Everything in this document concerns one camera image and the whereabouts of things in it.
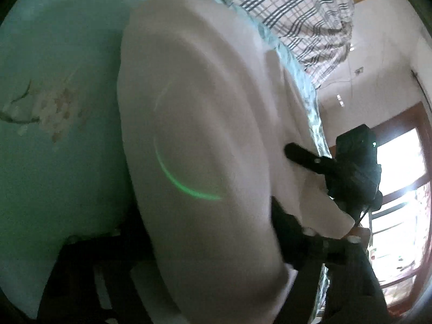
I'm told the white zip hoodie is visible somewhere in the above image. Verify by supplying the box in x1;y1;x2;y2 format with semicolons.
116;0;356;324

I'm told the thin wall cable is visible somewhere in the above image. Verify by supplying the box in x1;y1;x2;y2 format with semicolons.
317;49;358;109

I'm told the plaid quilt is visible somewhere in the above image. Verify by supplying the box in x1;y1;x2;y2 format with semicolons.
189;0;356;89

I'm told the brown framed window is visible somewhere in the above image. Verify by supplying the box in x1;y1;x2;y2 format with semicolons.
366;101;432;318

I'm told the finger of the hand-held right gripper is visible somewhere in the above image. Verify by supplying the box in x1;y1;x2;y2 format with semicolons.
285;143;335;177

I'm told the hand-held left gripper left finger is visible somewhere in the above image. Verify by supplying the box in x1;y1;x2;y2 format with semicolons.
36;231;159;324

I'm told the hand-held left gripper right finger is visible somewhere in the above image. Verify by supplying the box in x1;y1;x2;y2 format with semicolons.
271;197;389;324

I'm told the teal floral bedsheet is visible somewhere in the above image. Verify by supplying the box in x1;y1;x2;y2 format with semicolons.
0;0;331;321

